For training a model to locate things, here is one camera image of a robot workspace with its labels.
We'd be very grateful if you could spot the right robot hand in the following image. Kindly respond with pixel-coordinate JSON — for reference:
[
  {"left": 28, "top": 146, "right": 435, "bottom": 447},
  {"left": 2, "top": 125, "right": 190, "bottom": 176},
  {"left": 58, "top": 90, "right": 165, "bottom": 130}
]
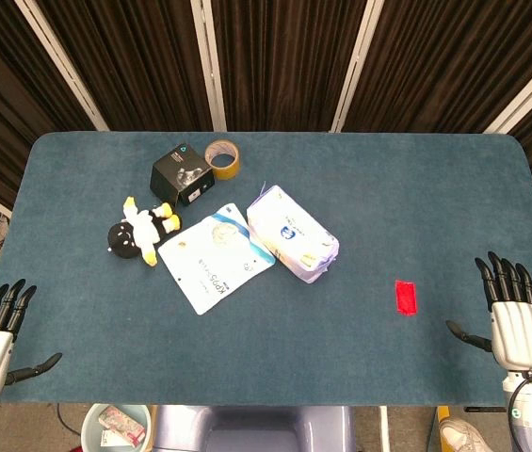
[{"left": 444, "top": 250, "right": 532, "bottom": 373}]

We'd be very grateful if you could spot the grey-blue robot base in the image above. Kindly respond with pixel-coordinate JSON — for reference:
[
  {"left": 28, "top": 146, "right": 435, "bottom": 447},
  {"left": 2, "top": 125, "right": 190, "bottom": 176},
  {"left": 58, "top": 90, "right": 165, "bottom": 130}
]
[{"left": 151, "top": 405, "right": 357, "bottom": 452}]

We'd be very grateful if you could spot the brown packing tape roll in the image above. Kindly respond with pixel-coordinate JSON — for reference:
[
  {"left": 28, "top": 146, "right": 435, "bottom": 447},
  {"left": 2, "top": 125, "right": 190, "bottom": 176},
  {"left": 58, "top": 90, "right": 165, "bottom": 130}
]
[{"left": 204, "top": 139, "right": 242, "bottom": 181}]

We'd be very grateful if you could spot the white sneaker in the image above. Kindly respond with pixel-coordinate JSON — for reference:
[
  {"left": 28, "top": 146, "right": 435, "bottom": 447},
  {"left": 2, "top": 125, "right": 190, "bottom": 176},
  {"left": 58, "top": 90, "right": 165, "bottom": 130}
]
[{"left": 438, "top": 416, "right": 495, "bottom": 452}]

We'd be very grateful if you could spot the pale blue waste bin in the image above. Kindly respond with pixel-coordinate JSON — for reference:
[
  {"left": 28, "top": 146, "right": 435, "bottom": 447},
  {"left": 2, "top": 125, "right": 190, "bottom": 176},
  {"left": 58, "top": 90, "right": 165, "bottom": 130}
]
[{"left": 80, "top": 404, "right": 153, "bottom": 452}]

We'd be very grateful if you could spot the patterned box in bin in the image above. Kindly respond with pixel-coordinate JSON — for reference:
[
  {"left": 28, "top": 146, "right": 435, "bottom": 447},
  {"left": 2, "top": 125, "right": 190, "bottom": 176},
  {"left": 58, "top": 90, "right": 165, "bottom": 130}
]
[{"left": 97, "top": 405, "right": 148, "bottom": 447}]

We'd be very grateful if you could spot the black and white plush toy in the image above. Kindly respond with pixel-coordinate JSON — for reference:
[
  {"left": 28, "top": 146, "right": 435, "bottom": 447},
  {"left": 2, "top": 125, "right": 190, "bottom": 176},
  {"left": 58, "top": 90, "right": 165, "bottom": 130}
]
[{"left": 106, "top": 196, "right": 183, "bottom": 268}]

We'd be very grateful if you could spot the white tissue pack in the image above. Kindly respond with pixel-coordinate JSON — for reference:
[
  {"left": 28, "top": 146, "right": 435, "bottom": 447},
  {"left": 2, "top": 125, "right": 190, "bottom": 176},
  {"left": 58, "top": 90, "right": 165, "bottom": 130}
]
[{"left": 246, "top": 181, "right": 341, "bottom": 284}]

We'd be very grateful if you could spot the white mask package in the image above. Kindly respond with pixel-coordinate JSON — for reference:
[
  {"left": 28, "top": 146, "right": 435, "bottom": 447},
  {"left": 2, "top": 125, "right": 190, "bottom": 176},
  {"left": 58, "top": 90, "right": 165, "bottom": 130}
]
[{"left": 157, "top": 202, "right": 277, "bottom": 316}]

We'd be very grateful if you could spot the blue table mat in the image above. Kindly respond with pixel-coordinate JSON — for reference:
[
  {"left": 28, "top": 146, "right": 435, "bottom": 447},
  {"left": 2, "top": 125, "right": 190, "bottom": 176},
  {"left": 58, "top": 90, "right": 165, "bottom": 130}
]
[{"left": 0, "top": 131, "right": 532, "bottom": 407}]

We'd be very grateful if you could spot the black cardboard box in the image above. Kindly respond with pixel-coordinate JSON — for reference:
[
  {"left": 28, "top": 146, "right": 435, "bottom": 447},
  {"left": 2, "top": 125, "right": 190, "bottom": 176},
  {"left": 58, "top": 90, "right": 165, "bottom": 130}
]
[{"left": 149, "top": 143, "right": 216, "bottom": 208}]

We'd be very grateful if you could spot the dark folding screen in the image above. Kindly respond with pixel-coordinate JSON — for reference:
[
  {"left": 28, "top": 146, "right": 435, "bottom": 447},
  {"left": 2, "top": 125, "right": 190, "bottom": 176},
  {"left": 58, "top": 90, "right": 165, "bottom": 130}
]
[{"left": 0, "top": 0, "right": 532, "bottom": 272}]

